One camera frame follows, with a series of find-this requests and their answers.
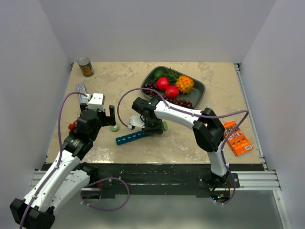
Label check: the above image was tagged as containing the green bottle cap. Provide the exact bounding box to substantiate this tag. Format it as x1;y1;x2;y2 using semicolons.
110;124;120;132

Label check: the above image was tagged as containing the teal weekly pill organizer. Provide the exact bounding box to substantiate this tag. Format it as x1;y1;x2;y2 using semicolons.
115;131;151;146

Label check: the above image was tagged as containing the green pill bottle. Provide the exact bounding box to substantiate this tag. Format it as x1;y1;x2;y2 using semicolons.
162;121;168;131

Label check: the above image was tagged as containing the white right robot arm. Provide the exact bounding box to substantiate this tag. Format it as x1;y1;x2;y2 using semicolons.
132;96;229;188

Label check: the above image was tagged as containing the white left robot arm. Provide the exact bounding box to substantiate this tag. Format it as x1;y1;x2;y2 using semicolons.
10;104;116;229

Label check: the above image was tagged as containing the red cherry bunch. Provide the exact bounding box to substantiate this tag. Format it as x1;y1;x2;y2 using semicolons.
68;120;77;135

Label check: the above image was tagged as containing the dark red grape bunch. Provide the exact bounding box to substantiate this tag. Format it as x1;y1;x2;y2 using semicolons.
143;82;194;109

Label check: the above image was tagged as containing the silver toothpaste box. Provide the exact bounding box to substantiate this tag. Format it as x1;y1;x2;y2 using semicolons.
76;82;88;104

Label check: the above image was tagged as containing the red apple front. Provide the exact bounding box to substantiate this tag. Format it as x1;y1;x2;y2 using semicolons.
165;85;179;99

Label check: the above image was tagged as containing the red apple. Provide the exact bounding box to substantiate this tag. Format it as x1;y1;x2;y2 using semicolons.
165;85;179;99
156;77;170;91

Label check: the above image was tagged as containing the red apple back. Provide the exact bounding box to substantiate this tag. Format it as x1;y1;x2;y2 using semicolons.
156;77;170;91

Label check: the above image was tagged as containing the grey fruit tray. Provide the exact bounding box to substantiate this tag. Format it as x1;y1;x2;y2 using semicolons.
141;66;205;108

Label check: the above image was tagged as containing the green lime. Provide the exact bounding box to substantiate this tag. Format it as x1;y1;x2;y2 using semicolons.
153;70;165;81

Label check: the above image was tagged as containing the orange spiky fruit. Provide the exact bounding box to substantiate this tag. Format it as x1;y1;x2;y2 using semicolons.
175;75;194;94

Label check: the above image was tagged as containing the tin can with fruit label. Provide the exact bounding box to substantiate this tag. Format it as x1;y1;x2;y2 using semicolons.
77;57;94;77

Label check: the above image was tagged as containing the orange medicine box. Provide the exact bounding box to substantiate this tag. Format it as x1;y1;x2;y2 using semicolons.
224;121;253;156

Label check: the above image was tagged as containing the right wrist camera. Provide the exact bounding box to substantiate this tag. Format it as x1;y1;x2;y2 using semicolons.
127;115;145;130

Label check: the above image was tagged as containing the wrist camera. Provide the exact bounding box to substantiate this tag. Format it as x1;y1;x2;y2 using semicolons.
86;93;105;112
127;115;145;130

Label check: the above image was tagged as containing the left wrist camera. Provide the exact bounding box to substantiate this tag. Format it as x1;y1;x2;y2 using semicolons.
86;93;105;112

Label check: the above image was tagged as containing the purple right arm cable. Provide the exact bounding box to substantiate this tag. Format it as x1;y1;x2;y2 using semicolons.
117;87;250;206

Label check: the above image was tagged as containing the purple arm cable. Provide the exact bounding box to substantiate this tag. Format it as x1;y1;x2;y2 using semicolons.
19;92;131;229
117;87;250;206

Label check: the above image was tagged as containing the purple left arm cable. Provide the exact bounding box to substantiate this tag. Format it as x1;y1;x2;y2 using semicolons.
19;92;131;229

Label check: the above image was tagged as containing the aluminium frame rail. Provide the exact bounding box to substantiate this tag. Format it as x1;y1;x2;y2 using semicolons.
30;169;282;191

